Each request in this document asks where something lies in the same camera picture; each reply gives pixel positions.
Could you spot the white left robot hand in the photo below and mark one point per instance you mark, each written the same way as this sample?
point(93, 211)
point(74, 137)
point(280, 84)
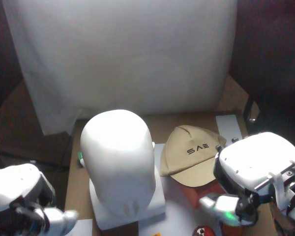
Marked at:
point(17, 179)

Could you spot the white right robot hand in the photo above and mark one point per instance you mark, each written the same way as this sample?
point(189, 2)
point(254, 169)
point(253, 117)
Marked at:
point(255, 157)

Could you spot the beige baseball cap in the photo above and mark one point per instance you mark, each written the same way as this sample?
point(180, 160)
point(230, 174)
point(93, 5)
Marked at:
point(186, 167)

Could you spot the red round toy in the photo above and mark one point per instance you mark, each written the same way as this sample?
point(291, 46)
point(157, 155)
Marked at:
point(203, 231)

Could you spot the white card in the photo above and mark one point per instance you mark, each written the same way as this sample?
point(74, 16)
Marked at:
point(228, 127)
point(84, 228)

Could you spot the green and white marker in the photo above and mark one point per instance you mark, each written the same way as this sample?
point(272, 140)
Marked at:
point(80, 159)

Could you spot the orange square block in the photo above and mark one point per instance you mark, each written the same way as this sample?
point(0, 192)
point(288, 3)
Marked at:
point(199, 194)

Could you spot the white backdrop sheet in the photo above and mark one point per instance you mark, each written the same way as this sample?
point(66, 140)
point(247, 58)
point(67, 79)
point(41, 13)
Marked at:
point(125, 61)

